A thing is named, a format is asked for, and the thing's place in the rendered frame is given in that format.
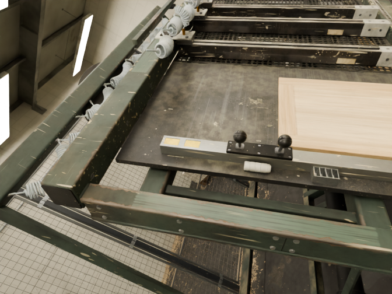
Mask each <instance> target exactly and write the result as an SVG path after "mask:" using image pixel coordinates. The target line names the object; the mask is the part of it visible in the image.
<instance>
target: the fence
mask: <svg viewBox="0 0 392 294"><path fill-rule="evenodd" d="M166 138H173V139H180V142H179V144H178V145H169V144H164V142H165V139H166ZM186 140H189V141H198V142H201V143H200V145H199V148H194V147H189V146H184V144H185V142H186ZM227 145H228V142H218V141H208V140H202V139H192V138H182V137H176V136H165V135H164V137H163V139H162V141H161V144H160V150H161V153H162V154H168V155H177V156H186V157H191V158H200V159H209V160H218V161H224V162H233V163H242V164H244V162H245V161H248V162H258V163H267V164H269V165H271V167H275V168H280V169H289V170H298V171H304V172H311V170H312V167H313V166H316V167H326V168H331V169H338V174H339V176H345V177H354V178H360V179H369V180H378V181H388V182H392V160H382V159H372V158H366V157H356V156H345V155H335V154H329V153H319V152H308V151H302V150H293V160H282V159H272V158H267V157H257V156H247V155H238V154H232V153H226V149H227Z"/></svg>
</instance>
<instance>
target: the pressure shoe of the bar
mask: <svg viewBox="0 0 392 294"><path fill-rule="evenodd" d="M355 61H356V59H353V58H337V61H336V64H354V63H355Z"/></svg>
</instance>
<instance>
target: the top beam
mask: <svg viewBox="0 0 392 294"><path fill-rule="evenodd" d="M159 40H160V39H155V38H154V39H153V41H152V42H151V43H150V45H149V46H148V47H147V49H149V50H154V49H155V45H156V44H157V43H158V42H159ZM173 41H174V49H173V51H172V53H171V54H170V55H169V56H168V57H166V58H163V59H161V58H159V57H158V56H157V55H156V54H155V52H151V51H146V50H145V51H144V52H143V53H142V55H141V56H140V57H139V58H138V60H137V61H136V63H135V64H134V65H133V66H132V68H131V69H130V70H129V71H128V72H127V74H126V75H125V76H124V77H123V79H122V80H121V82H120V83H119V84H118V85H117V86H116V88H115V89H114V90H113V91H112V93H111V94H110V95H109V97H108V98H107V99H106V100H105V102H104V103H103V104H102V105H101V107H100V108H99V109H98V110H97V111H96V113H95V114H94V116H93V117H92V118H91V119H90V121H89V122H88V123H87V124H86V125H85V127H84V128H83V130H81V132H80V133H79V135H78V136H77V137H76V138H75V139H74V141H73V142H72V143H71V144H70V146H69V147H68V149H67V150H66V151H65V152H64V154H63V155H62V156H61V157H60V158H59V160H58V161H57V162H56V164H55V165H54V166H53V167H52V169H51V170H50V171H49V172H48V174H47V175H46V176H45V177H44V179H43V180H42V181H41V183H40V184H41V187H42V189H43V190H44V191H45V192H46V194H47V195H48V196H49V197H50V199H51V200H52V202H53V203H54V204H56V205H62V206H66V207H73V208H79V209H82V208H85V204H84V203H81V201H80V198H79V196H80V195H81V193H82V191H83V190H84V188H85V187H86V185H87V183H89V184H90V183H92V184H99V183H100V182H101V180H102V178H103V176H104V175H105V173H106V171H107V169H108V168H109V166H110V165H111V163H112V161H113V160H114V158H115V156H116V154H117V153H118V151H119V150H120V148H121V146H122V144H123V143H124V141H125V139H126V138H127V136H128V134H129V133H130V131H131V129H132V128H133V126H134V124H135V123H136V121H137V119H138V117H139V116H140V114H141V113H142V110H143V109H144V107H145V106H146V104H147V102H148V101H149V99H150V97H151V95H152V94H153V92H154V91H155V89H156V87H157V85H158V84H159V82H160V80H161V79H162V77H163V75H164V74H165V72H166V70H167V69H168V67H169V65H170V63H171V62H172V60H173V58H174V57H175V55H176V54H177V52H178V45H177V44H178V43H177V40H173Z"/></svg>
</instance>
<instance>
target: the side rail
mask: <svg viewBox="0 0 392 294"><path fill-rule="evenodd" d="M80 201H81V203H84V204H85V206H86V207H87V209H88V211H89V212H90V214H91V216H90V217H91V218H92V220H95V221H101V222H107V223H113V224H117V225H123V226H129V227H133V228H139V229H145V230H151V231H154V232H160V233H167V234H170V235H176V236H183V237H189V238H192V239H198V240H205V241H208V242H214V243H220V244H227V245H230V246H236V247H242V248H246V249H252V250H258V251H264V252H268V253H274V254H280V255H284V256H290V257H296V258H302V259H306V260H312V261H318V262H322V263H327V264H334V265H340V266H343V267H349V268H356V269H359V270H365V271H372V272H378V273H381V274H387V275H392V230H388V229H381V228H376V227H369V226H362V225H354V224H350V223H343V222H336V221H331V220H324V219H317V218H310V217H305V216H298V215H291V214H286V213H279V212H272V211H265V210H260V209H253V208H246V207H241V206H234V205H227V204H220V203H215V202H208V201H201V200H196V199H189V198H182V197H175V196H171V195H163V194H156V193H151V192H144V191H137V190H130V189H126V188H118V187H111V186H106V185H100V184H92V183H90V184H89V186H88V188H87V189H86V191H85V193H84V194H83V196H82V198H80Z"/></svg>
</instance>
